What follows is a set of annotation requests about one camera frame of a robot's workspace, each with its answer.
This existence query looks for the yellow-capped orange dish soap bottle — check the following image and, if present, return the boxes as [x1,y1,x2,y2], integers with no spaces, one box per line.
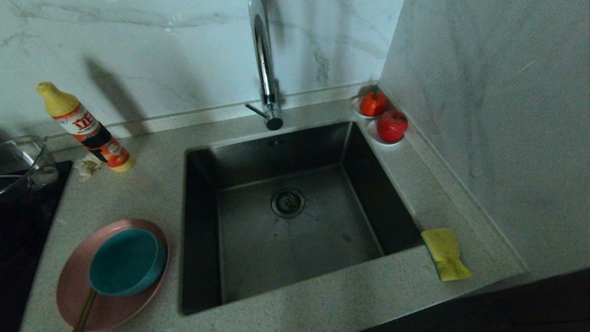
[37,82,136,173]

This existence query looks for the stainless steel sink basin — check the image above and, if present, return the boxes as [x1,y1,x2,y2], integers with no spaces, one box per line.
[181,121,425,316]

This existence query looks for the yellow sponge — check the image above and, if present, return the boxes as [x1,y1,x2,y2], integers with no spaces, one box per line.
[420,228,472,282]

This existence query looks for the round metal drain strainer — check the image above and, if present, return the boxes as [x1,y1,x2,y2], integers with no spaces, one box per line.
[271,188,306,219]

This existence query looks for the small white dish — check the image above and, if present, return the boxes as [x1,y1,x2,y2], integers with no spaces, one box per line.
[352,95,390,120]
[367,119,405,147]

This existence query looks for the orange-red tomato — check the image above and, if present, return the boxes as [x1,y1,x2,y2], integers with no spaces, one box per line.
[360,88,389,117]

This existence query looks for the chrome kitchen faucet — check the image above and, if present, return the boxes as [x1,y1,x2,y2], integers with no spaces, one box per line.
[244,0,284,131]

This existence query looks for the red apple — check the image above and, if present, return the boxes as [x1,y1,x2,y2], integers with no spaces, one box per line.
[377,110,409,142]

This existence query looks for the teal bowl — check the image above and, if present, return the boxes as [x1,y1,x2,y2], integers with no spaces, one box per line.
[88,228,167,296]

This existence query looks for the crumpled white tissue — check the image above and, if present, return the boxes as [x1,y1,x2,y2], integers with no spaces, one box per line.
[74,154,104,183]

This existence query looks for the pink plate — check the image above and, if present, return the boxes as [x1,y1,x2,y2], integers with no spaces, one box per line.
[56,219,170,332]

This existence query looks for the clear glass pot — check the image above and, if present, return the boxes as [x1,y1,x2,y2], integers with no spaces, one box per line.
[0,135,59,203]

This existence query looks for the black cooktop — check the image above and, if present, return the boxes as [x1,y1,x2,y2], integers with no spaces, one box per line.
[0,160,73,332]

